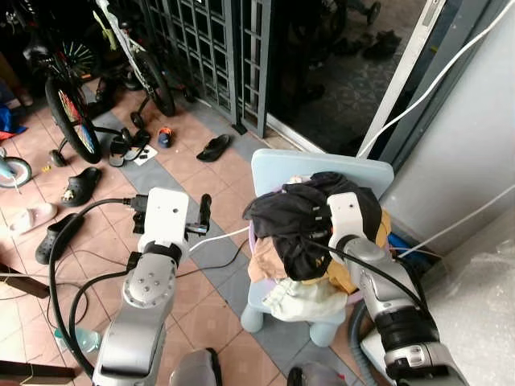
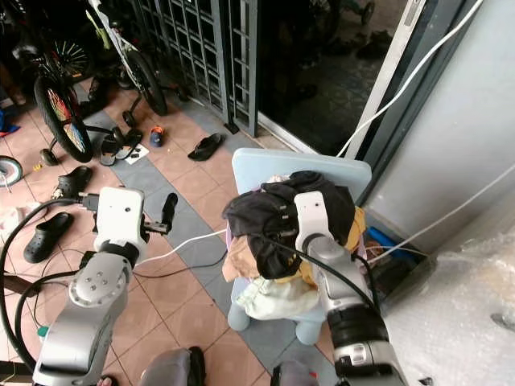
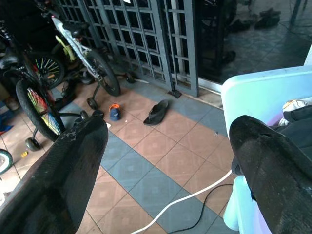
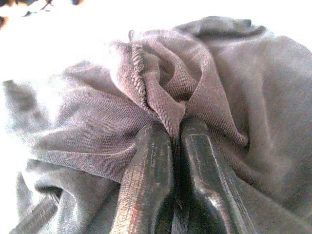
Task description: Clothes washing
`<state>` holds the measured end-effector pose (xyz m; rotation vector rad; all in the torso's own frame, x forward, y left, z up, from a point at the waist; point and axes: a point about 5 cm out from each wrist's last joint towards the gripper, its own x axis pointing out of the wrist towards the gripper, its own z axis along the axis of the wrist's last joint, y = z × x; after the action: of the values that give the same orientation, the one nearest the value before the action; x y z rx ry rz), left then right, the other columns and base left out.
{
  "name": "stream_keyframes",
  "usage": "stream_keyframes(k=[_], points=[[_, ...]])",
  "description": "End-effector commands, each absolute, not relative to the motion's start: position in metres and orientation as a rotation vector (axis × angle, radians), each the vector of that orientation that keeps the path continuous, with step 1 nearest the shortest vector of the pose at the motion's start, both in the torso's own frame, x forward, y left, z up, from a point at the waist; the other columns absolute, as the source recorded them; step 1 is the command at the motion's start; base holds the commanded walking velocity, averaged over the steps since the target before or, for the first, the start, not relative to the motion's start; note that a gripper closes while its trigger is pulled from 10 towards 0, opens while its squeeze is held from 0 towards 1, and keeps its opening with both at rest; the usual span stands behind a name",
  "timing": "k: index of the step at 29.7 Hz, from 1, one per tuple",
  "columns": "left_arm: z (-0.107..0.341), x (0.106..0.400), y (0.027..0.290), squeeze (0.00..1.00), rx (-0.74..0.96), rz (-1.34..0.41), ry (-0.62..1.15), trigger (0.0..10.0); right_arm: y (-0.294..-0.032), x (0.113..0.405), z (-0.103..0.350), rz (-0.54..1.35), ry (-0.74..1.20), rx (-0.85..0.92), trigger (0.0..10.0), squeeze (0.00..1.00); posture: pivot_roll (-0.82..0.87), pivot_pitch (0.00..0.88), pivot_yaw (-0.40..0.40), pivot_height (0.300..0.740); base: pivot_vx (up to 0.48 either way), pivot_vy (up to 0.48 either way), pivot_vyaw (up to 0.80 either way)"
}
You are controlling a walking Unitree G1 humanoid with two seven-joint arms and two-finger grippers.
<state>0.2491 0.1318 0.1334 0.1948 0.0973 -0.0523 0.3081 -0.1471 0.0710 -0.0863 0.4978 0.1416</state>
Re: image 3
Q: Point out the white rimmed small wheel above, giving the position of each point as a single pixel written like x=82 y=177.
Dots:
x=5 y=161

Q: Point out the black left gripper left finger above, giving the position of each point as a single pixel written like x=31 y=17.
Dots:
x=56 y=180

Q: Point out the small yellow toy piece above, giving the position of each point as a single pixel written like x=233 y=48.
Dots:
x=24 y=154

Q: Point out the black flip-flop sandal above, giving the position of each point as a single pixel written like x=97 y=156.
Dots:
x=156 y=112

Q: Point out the dark clothes in basket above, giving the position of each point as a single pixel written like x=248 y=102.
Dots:
x=298 y=126

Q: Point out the white patterned garment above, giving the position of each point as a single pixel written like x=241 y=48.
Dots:
x=293 y=107

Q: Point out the grey metal grille door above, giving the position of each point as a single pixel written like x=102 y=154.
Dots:
x=136 y=41

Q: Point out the light blue plastic laundry basket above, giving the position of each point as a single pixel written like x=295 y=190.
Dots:
x=265 y=95

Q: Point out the yellow green bicycle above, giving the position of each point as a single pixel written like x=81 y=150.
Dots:
x=58 y=61

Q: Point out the dark shoes pile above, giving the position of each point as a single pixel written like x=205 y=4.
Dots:
x=258 y=19

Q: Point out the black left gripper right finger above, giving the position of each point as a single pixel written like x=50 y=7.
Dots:
x=275 y=170

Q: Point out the black child bicycle colourful spokes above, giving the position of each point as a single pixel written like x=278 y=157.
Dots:
x=34 y=97

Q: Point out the blue and orange child shoe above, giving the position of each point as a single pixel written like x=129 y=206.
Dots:
x=114 y=112

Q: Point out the white child bicycle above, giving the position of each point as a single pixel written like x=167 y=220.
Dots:
x=90 y=58

